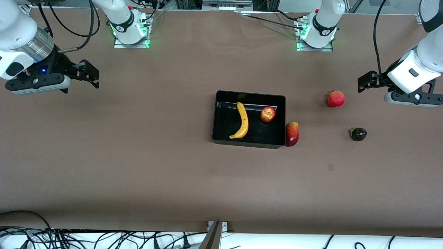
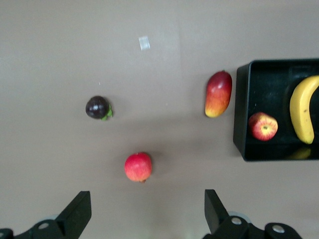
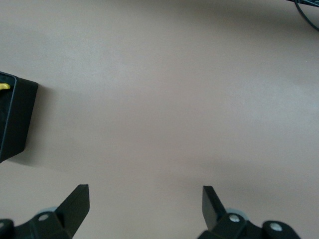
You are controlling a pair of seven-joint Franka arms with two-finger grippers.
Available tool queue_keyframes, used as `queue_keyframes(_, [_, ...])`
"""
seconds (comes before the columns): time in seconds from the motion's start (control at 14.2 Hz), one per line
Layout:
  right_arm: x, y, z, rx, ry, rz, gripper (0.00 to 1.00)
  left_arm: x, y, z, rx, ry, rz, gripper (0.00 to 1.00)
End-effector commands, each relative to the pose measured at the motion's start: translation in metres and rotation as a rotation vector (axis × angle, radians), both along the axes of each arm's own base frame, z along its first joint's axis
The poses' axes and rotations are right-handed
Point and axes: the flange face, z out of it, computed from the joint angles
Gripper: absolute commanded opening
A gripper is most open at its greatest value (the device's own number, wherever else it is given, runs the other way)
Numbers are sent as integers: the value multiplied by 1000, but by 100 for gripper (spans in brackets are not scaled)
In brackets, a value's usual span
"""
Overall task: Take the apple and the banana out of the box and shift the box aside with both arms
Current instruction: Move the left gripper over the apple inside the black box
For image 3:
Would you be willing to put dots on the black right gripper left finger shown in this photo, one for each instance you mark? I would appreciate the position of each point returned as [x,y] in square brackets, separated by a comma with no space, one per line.
[72,211]

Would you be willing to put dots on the black plastic box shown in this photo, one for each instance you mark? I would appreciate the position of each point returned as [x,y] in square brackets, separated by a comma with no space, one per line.
[20,117]

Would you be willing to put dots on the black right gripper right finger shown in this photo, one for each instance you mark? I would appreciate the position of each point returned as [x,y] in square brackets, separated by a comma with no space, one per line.
[211,211]

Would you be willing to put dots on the yellow banana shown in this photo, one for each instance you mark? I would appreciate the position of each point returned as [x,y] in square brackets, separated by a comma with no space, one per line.
[4,86]

